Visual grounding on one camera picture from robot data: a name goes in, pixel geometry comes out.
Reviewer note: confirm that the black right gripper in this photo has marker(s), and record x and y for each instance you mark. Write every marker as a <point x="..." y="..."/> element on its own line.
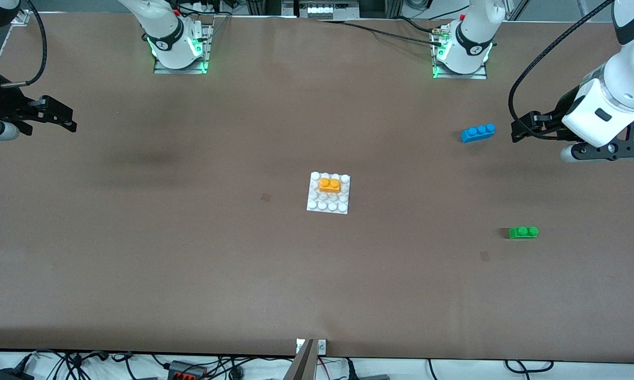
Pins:
<point x="4" y="104"/>

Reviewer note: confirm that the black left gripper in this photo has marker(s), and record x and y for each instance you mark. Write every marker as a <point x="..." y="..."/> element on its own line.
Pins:
<point x="553" y="119"/>

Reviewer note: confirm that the yellow two-stud block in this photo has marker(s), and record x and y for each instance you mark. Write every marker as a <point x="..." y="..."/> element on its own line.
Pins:
<point x="330" y="185"/>

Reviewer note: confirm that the white studded base plate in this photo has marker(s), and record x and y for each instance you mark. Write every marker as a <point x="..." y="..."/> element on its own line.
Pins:
<point x="328" y="203"/>

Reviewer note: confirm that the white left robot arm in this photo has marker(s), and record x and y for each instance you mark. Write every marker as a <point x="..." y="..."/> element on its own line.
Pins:
<point x="470" y="47"/>

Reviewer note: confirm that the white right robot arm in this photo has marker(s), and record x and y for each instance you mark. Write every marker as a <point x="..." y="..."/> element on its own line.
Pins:
<point x="163" y="31"/>

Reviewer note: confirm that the blue three-stud block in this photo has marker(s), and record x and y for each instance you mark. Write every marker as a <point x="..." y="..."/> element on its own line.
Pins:
<point x="478" y="133"/>

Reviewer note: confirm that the green two-stud block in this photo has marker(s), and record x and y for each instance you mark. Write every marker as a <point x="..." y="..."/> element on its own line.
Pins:
<point x="522" y="233"/>

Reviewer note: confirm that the white power strip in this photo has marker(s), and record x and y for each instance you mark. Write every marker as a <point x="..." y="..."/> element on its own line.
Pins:
<point x="327" y="10"/>

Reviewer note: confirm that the black power adapter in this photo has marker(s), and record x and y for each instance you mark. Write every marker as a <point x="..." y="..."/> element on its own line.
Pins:
<point x="10" y="375"/>

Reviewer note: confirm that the black box orange connectors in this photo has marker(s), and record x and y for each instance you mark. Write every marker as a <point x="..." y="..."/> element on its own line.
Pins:
<point x="187" y="371"/>

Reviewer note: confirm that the small white bracket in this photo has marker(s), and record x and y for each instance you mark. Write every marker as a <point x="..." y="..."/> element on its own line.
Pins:
<point x="322" y="346"/>
<point x="300" y="346"/>

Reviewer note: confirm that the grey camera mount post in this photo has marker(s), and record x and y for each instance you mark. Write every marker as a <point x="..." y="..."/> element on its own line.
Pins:
<point x="302" y="367"/>

